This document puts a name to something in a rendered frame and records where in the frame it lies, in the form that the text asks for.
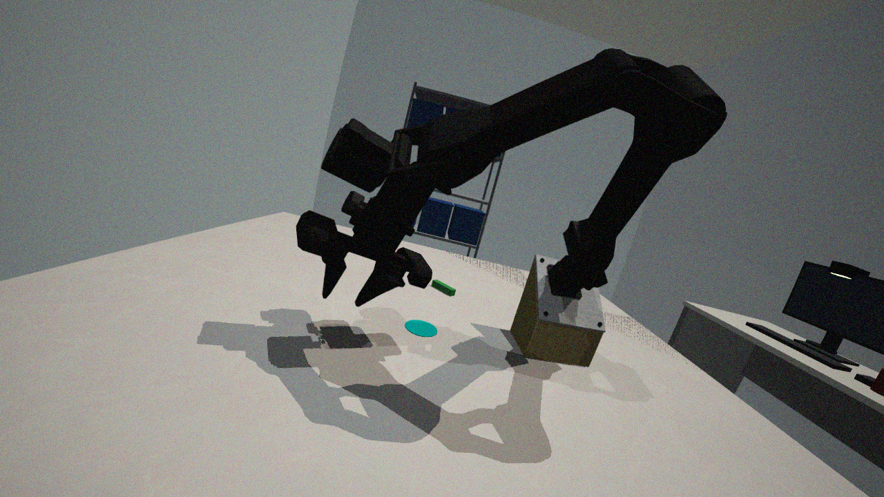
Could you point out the green rectangular post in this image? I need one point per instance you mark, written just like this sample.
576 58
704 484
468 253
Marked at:
443 288

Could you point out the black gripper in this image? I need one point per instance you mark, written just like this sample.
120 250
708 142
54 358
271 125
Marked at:
377 237

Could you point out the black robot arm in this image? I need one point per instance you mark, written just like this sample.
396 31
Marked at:
676 114

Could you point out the teal flat circle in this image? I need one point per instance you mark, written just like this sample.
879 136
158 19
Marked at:
421 328

